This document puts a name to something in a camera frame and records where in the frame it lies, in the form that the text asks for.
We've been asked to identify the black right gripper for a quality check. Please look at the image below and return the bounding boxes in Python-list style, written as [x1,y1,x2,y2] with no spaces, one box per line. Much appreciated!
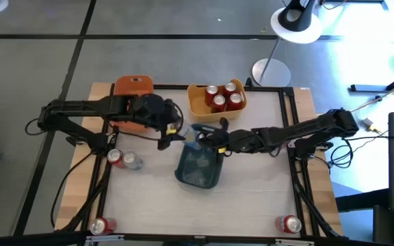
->
[198,118,252,154]

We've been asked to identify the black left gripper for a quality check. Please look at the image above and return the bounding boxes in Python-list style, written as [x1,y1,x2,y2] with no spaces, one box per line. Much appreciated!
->
[137,92,186,147]

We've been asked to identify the white and blue soda can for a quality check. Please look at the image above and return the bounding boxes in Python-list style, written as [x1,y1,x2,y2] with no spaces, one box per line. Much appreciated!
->
[177,118,198,152]
[121,151,144,171]

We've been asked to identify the blue plastic bin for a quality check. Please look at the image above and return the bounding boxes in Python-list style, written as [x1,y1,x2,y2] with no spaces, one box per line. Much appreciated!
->
[174,123,226,190]

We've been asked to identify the red soda can blue print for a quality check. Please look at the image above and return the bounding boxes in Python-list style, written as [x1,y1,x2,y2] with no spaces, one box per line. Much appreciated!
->
[89,217,118,236]
[106,148,127,170]
[274,214,303,234]

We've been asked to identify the yellow plastic bin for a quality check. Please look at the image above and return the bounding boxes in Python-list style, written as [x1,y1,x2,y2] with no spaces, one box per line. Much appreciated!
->
[186,78,248,124]

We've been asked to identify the orange plastic bin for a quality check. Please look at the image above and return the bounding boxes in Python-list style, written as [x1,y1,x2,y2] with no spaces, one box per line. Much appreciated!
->
[109,74,155,133]

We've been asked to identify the black curved stand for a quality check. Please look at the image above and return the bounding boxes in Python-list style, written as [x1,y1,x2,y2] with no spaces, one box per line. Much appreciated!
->
[278,0,317,32]

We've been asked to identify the grey and yellow connector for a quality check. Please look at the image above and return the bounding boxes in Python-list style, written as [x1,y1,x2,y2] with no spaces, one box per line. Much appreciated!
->
[363,118,382,134]

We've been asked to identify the black floor bar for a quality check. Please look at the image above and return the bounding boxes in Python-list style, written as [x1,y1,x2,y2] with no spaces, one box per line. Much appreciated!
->
[335,187,391,213]

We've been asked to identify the black desk foot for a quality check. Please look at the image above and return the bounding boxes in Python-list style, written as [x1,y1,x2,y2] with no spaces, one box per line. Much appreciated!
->
[350,66,394,94]

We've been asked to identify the black crossbar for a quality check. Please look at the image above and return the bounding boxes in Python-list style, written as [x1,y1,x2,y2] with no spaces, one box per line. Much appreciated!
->
[0,231,394,246]

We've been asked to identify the black laptop keyboard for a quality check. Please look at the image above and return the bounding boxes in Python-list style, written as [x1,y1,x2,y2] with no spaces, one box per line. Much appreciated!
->
[372,204,394,246]

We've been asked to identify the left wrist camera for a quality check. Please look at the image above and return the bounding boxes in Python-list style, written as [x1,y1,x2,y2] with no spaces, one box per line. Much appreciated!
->
[157,131,178,151]

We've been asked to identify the black aluminium table frame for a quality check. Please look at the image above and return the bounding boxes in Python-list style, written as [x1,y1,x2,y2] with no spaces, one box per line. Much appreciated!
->
[55,83,345,240]

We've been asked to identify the black looped cables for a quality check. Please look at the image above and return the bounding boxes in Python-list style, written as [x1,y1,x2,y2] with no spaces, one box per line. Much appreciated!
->
[329,136,355,169]

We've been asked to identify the silver bracket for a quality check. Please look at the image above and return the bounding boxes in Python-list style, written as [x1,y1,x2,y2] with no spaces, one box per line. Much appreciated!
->
[274,238,316,246]
[85,234,125,246]

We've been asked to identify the long black power cable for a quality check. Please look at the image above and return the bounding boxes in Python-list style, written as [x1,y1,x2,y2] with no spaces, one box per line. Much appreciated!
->
[49,150,95,229]

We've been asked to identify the thin black cable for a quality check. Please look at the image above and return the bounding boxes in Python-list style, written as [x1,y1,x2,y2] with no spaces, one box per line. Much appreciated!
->
[345,135,394,141]

